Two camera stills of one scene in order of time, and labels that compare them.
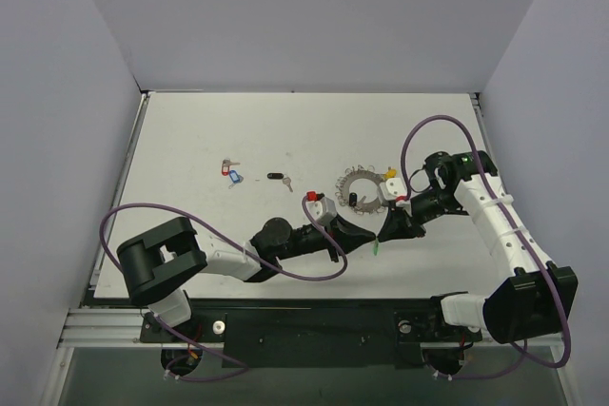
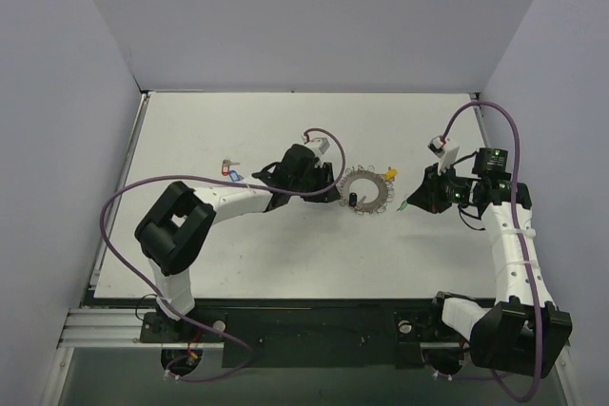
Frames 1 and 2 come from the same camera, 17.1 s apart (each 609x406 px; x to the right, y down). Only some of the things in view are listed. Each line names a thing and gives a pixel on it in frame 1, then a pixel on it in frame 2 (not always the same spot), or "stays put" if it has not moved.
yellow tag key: [390, 173] stays put
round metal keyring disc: [343, 183] stays put
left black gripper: [333, 238] to [322, 179]
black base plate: [313, 333] stays put
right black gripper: [406, 217] to [436, 189]
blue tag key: [235, 178] stays put
